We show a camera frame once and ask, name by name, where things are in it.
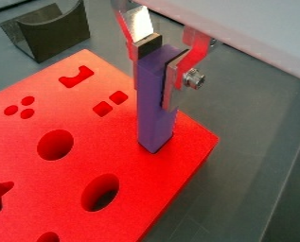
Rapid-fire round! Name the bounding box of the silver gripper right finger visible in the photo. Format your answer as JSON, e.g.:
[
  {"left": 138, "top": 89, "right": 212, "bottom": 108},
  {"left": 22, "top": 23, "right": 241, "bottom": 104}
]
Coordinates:
[{"left": 162, "top": 26, "right": 218, "bottom": 112}]

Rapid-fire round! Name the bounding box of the red shape sorting board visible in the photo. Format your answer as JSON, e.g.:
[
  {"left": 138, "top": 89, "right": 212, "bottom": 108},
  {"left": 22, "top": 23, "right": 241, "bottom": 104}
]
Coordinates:
[{"left": 0, "top": 50, "right": 218, "bottom": 242}]

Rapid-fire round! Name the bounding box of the purple rectangular block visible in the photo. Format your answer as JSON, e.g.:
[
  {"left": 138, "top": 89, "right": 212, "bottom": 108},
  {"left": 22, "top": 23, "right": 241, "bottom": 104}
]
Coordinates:
[{"left": 137, "top": 44, "right": 182, "bottom": 153}]

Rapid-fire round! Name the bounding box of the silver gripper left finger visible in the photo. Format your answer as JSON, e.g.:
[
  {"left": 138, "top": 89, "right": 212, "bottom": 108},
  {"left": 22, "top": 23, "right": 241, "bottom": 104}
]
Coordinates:
[{"left": 110, "top": 0, "right": 162, "bottom": 61}]

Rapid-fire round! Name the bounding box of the black curved block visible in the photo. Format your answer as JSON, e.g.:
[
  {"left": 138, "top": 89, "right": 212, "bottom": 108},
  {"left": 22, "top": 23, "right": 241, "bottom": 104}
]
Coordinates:
[{"left": 0, "top": 0, "right": 90, "bottom": 63}]

